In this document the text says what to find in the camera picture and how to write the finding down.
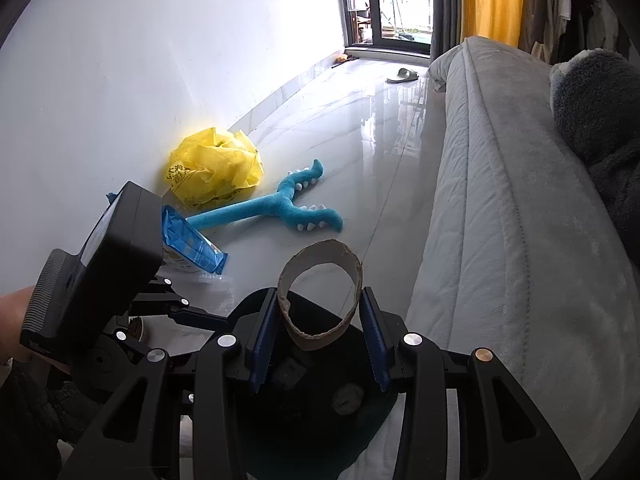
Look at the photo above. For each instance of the person's left hand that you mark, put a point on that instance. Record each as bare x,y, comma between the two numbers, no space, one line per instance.
15,315

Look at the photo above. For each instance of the blue plush toy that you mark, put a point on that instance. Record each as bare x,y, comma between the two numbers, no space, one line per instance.
260,207

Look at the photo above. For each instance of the small brown floor object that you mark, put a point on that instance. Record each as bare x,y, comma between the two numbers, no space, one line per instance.
342,58

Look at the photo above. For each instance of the dark grey fleece blanket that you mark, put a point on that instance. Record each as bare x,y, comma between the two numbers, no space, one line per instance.
600,110

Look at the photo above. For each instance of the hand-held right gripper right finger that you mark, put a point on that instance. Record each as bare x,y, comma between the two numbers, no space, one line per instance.
375,340

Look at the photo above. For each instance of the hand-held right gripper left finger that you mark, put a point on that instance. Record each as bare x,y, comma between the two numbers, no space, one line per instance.
262,345

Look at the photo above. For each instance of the cardboard tube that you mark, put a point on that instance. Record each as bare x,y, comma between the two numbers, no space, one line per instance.
305,340

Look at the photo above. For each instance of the yellow curtain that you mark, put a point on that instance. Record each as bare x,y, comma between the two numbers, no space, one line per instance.
492,0

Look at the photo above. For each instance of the grey curtain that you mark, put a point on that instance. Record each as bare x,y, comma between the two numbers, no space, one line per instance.
535,0
447,5

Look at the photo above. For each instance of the glass balcony door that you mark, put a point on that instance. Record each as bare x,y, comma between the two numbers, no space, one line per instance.
385,10

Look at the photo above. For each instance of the yellow plastic bag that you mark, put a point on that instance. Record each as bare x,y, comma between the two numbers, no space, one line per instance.
215,170

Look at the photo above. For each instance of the grey slipper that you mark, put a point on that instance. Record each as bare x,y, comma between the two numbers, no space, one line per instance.
402,76

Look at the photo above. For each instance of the grey bed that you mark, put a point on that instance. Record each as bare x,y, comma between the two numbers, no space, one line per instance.
500,260

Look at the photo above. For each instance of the blue snack bag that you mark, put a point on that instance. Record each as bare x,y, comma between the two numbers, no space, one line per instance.
190,245

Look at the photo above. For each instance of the black jacket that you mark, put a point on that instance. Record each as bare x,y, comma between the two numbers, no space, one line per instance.
595,15

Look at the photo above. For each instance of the black trash bin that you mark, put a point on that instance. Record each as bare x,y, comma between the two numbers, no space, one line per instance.
320,390

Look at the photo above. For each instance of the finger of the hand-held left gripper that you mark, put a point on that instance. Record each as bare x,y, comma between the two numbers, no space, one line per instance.
200,317
157,294

